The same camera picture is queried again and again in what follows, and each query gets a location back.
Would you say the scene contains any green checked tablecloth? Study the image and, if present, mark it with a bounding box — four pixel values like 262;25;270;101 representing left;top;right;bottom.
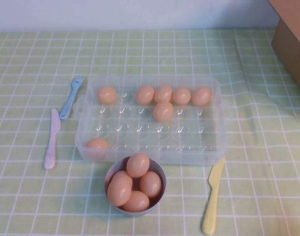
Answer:
0;28;300;236

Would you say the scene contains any grey round bowl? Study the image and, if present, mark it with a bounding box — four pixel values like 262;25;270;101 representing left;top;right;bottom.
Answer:
104;157;167;217

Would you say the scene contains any brown cardboard box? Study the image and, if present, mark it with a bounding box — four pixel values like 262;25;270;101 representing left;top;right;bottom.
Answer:
267;0;300;99

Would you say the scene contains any pink plastic knife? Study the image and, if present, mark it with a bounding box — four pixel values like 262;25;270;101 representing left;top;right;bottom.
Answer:
43;108;61;170

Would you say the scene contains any brown egg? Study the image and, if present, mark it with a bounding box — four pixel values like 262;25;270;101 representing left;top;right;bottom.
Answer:
97;86;117;104
122;190;150;213
85;138;109;152
191;86;212;107
107;175;133;207
154;85;173;103
135;85;155;105
153;101;174;122
172;88;191;106
126;153;150;178
139;171;163;199
112;170;133;181

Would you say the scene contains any blue plastic fork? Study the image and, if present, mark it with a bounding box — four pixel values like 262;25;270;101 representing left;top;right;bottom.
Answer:
59;75;85;120

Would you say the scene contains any yellow plastic knife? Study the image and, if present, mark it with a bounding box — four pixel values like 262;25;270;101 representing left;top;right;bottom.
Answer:
201;157;226;235

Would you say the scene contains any clear plastic egg box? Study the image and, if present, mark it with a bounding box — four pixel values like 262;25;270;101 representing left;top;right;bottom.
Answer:
75;75;233;167

